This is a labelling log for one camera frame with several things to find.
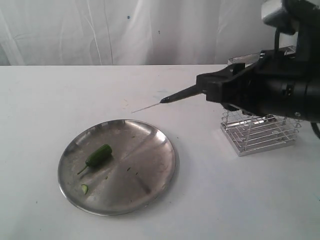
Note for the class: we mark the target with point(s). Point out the dark green vegetable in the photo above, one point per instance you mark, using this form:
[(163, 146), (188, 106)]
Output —
[(97, 157)]

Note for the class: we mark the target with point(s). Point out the round stainless steel plate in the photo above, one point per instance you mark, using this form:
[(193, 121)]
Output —
[(142, 166)]

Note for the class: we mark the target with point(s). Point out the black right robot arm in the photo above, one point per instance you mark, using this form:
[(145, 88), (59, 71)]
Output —
[(305, 43)]

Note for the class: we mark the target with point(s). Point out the black kitchen knife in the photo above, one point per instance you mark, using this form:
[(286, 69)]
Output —
[(191, 91)]

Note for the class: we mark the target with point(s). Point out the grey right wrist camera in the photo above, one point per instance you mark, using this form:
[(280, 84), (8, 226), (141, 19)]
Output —
[(276, 14)]

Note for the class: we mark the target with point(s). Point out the green vegetable slice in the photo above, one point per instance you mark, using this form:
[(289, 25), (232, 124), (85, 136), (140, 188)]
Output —
[(84, 188)]

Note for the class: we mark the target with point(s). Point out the metal wire utensil rack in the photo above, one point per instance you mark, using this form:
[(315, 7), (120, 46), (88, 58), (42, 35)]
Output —
[(249, 134)]

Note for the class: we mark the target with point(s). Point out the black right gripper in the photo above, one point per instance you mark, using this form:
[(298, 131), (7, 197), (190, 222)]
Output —
[(276, 84)]

